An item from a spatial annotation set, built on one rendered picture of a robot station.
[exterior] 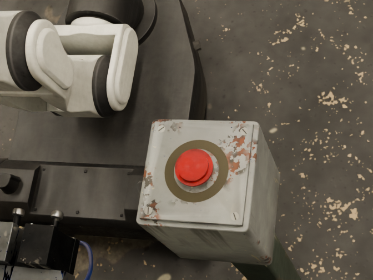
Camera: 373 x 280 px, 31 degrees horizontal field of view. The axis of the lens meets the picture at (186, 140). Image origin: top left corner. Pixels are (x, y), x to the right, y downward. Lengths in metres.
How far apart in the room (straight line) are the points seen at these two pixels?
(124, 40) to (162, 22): 0.21
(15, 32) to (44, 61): 0.07
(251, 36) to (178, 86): 0.32
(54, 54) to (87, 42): 0.38
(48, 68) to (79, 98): 0.24
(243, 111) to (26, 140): 0.56
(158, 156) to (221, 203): 0.09
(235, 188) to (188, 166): 0.05
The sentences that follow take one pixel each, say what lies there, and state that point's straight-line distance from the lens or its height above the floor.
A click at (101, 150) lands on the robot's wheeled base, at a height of 0.17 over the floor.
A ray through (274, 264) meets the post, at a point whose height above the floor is 0.55.
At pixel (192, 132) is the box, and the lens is 0.71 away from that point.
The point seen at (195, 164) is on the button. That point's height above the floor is 0.95.
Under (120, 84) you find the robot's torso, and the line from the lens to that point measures 1.51.
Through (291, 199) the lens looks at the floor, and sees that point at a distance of 1.64.
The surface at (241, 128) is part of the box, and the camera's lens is 0.70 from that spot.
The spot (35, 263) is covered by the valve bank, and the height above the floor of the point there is 0.76.
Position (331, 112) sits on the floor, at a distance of 1.71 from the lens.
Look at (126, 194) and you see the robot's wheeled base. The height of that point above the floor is 0.21.
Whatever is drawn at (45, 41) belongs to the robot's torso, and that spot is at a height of 0.65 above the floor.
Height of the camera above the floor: 1.56
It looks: 63 degrees down
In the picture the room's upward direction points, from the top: 35 degrees counter-clockwise
